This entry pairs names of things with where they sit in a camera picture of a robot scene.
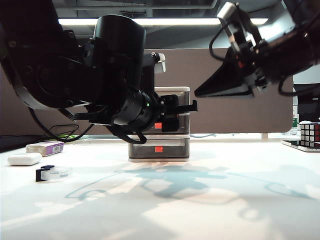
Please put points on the white flat tablet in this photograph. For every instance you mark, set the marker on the white flat tablet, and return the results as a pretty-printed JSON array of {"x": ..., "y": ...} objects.
[{"x": 295, "y": 145}]

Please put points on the transparent tape black dispenser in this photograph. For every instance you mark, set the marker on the transparent tape black dispenser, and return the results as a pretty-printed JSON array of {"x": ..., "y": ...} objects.
[{"x": 58, "y": 173}]

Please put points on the brown desk partition panel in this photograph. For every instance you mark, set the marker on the brown desk partition panel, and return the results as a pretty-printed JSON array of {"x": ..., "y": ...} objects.
[{"x": 225, "y": 117}]

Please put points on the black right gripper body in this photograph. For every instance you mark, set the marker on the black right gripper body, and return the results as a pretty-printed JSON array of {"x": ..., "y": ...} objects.
[{"x": 257, "y": 70}]

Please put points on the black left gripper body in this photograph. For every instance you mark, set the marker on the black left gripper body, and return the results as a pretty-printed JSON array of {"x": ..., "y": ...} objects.
[{"x": 187, "y": 108}]

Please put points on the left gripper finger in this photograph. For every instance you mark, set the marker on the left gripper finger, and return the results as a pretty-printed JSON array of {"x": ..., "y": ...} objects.
[{"x": 170, "y": 125}]

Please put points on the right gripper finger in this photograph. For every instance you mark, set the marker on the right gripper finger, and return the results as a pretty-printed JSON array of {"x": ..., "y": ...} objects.
[
  {"x": 225, "y": 80},
  {"x": 225, "y": 96}
]

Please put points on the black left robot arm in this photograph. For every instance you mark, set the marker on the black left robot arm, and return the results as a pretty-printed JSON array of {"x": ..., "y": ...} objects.
[{"x": 62, "y": 62}]

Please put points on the purple white eraser box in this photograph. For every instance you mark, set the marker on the purple white eraser box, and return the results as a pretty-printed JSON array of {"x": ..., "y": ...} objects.
[{"x": 37, "y": 148}]

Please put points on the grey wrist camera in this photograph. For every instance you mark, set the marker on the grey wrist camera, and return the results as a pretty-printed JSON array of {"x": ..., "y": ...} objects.
[
  {"x": 160, "y": 65},
  {"x": 227, "y": 11}
]

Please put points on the black Rubik's cube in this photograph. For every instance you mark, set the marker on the black Rubik's cube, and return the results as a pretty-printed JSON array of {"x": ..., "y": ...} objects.
[{"x": 310, "y": 135}]

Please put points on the white drawer cabinet frame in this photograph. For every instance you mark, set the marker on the white drawer cabinet frame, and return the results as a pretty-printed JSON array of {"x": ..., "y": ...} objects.
[{"x": 175, "y": 89}]

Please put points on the white partition bracket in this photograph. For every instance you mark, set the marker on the white partition bracket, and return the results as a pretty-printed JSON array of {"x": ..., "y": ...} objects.
[{"x": 265, "y": 136}]

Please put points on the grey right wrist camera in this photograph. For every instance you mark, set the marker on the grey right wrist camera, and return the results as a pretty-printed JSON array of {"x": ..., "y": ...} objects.
[{"x": 227, "y": 11}]

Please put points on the long ceiling light strip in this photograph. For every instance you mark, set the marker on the long ceiling light strip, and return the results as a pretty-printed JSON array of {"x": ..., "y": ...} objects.
[{"x": 175, "y": 21}]

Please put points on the black office chair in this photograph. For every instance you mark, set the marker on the black office chair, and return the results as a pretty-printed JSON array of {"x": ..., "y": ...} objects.
[{"x": 310, "y": 105}]

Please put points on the white earbuds case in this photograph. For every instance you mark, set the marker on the white earbuds case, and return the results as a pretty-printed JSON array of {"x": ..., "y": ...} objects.
[{"x": 25, "y": 160}]

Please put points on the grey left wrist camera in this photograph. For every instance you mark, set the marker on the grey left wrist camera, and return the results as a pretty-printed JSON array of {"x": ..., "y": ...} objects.
[{"x": 160, "y": 65}]

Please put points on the plastic bottle green label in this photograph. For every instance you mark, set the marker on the plastic bottle green label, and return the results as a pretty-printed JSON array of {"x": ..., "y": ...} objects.
[{"x": 295, "y": 117}]

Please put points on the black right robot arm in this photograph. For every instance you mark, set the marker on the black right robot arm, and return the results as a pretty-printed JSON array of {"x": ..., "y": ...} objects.
[{"x": 300, "y": 37}]

